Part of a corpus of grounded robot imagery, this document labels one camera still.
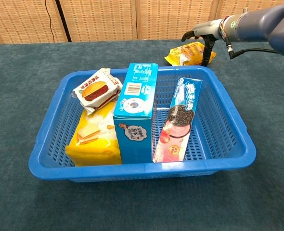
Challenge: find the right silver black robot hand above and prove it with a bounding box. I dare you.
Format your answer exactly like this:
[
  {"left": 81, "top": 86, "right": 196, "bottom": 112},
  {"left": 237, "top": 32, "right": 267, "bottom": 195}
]
[{"left": 181, "top": 19, "right": 226, "bottom": 67}]

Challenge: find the blue pink Oreo box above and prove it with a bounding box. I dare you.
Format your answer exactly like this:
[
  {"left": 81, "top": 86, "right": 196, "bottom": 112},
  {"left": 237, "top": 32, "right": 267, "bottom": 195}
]
[{"left": 152, "top": 77, "right": 203, "bottom": 164}]

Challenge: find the blue plastic mesh basket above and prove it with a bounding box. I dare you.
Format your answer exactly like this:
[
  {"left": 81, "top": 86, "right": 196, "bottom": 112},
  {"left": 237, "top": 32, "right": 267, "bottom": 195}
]
[{"left": 28, "top": 66, "right": 257, "bottom": 183}]

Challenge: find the teal table carpet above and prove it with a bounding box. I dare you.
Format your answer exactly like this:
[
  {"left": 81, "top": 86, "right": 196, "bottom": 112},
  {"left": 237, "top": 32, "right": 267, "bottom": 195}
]
[{"left": 0, "top": 38, "right": 284, "bottom": 231}]

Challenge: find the yellow cracker packet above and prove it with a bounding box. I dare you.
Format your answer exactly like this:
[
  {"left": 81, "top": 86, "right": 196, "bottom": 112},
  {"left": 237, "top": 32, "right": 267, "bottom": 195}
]
[{"left": 164, "top": 41, "right": 217, "bottom": 67}]

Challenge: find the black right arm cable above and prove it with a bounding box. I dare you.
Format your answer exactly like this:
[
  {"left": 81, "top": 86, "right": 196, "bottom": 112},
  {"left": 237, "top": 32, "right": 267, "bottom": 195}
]
[{"left": 225, "top": 38, "right": 280, "bottom": 60}]

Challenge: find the large yellow Lipo snack bag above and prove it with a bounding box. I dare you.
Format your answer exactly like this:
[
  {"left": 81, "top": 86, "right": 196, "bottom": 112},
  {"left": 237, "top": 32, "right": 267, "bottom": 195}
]
[{"left": 65, "top": 102, "right": 122, "bottom": 167}]

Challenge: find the bamboo folding screen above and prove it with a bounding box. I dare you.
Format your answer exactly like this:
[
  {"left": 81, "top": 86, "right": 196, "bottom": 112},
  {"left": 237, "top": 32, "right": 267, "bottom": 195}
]
[{"left": 0, "top": 0, "right": 284, "bottom": 45}]

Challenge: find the light blue carton box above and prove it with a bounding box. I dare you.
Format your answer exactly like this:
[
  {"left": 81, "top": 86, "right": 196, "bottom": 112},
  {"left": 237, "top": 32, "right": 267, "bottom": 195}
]
[{"left": 112, "top": 62, "right": 159, "bottom": 165}]

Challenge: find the white burger print snack packet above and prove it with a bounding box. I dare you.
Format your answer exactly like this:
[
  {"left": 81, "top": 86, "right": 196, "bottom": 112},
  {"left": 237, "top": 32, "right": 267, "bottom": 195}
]
[{"left": 72, "top": 68, "right": 123, "bottom": 116}]

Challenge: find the thin black hanging cable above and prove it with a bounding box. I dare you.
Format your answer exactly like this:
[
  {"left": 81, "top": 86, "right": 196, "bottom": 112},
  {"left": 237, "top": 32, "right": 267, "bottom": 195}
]
[{"left": 44, "top": 0, "right": 56, "bottom": 43}]

